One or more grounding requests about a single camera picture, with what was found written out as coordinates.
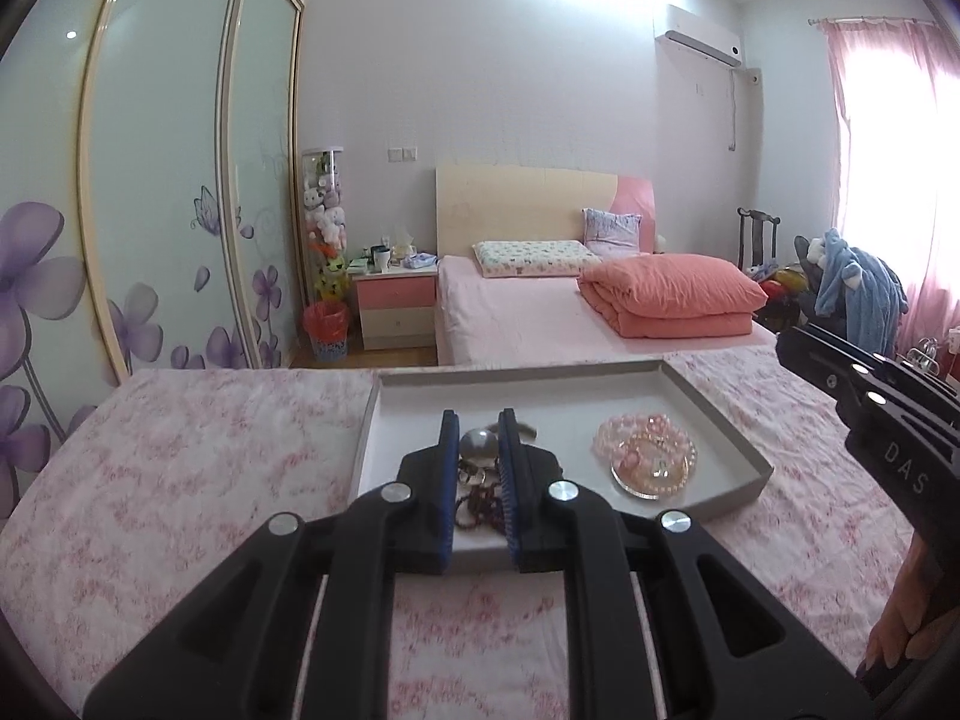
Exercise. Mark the pile of colourful clothes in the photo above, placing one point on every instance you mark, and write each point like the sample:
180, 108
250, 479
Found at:
784, 289

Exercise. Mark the white mug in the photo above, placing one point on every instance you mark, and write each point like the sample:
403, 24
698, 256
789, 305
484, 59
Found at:
382, 260

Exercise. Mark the wall switches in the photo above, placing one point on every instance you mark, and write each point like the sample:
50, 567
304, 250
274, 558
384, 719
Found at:
402, 154

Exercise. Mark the dark wooden chair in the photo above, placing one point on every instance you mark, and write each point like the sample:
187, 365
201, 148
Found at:
754, 240

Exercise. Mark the silver bangle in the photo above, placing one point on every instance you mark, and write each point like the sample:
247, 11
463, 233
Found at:
637, 493

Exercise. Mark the pink curtain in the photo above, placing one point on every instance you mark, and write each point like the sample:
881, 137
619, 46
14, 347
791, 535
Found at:
840, 90

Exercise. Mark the white air conditioner pipe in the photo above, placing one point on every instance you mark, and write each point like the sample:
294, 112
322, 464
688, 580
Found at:
733, 112

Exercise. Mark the blue plush garment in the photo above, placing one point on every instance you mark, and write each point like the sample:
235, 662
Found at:
855, 277

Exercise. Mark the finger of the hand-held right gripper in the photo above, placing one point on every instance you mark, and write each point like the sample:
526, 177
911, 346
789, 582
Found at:
862, 356
892, 450

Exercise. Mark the clear plush toy tube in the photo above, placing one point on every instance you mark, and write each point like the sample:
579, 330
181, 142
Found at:
324, 217

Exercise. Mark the grey shallow cardboard box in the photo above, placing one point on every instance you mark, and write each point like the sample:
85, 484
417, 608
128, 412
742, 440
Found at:
570, 405

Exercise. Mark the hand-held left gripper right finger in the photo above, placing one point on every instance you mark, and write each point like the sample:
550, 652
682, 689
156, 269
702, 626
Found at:
510, 465

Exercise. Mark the folded orange quilt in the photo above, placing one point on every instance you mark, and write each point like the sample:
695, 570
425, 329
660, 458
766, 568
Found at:
675, 292

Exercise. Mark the floral sliding door wardrobe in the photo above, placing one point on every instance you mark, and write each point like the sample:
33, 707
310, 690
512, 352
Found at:
150, 165

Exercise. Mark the cream and pink headboard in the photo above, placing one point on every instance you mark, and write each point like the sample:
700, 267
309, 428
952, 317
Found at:
510, 202

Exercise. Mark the cream patterned pillow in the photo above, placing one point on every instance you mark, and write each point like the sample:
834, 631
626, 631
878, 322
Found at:
525, 259

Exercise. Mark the person's right hand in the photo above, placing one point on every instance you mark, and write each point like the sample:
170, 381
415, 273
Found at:
900, 630

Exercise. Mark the pink bed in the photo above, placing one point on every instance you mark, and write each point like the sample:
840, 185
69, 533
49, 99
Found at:
525, 315

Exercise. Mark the pink floral bedsheet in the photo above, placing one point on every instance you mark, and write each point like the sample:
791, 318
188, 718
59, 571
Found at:
187, 450

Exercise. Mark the purple floral pillow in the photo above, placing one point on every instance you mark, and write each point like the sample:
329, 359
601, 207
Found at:
611, 229

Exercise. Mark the red trash bin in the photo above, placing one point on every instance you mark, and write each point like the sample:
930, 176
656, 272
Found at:
326, 330

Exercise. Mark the pink pearl strand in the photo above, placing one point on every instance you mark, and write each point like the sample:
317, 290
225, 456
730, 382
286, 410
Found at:
681, 481

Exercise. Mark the white air conditioner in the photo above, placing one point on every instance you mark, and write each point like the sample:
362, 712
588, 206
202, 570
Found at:
697, 34

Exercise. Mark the pink and cream nightstand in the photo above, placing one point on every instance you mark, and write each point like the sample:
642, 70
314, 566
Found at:
394, 307

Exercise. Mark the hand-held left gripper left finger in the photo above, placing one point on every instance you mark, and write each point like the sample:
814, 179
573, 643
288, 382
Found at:
448, 465

